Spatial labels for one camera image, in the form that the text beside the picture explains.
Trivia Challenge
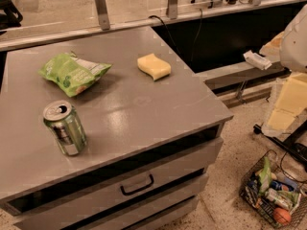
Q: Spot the yellow sponge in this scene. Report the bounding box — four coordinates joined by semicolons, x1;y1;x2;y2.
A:
137;54;171;81

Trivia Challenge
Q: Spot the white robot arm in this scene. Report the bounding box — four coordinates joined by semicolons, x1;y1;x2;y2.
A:
262;5;307;137

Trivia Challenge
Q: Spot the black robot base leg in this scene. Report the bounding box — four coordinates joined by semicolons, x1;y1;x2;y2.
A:
266;121;307;172

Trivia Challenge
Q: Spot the green rice chip bag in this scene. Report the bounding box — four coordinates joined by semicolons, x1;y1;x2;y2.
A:
38;53;111;97

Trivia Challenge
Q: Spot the grey drawer cabinet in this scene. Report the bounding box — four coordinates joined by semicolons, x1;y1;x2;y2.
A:
0;28;231;230

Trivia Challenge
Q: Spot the green soda can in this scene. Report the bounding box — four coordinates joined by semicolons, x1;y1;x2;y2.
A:
43;100;87;156

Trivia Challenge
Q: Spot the white folded packet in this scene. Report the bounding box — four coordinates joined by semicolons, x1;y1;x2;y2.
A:
244;51;272;70

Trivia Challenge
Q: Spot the orange ball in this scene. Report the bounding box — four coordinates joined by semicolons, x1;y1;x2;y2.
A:
273;208;292;225

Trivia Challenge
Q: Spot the black drawer handle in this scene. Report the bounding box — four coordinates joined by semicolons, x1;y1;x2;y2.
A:
120;174;154;196

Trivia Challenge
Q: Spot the black cable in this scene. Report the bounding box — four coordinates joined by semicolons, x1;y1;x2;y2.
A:
148;8;204;62

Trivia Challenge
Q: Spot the metal railing post left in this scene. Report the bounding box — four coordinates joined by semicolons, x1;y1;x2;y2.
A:
94;0;110;31

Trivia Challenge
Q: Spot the metal railing post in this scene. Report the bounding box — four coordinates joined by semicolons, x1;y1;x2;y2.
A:
166;0;178;19
94;0;110;31

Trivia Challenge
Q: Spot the metal railing post middle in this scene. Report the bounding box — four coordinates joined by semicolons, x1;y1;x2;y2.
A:
166;0;178;19

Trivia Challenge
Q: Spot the wire basket with groceries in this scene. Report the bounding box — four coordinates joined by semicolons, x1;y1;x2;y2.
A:
239;149;307;230

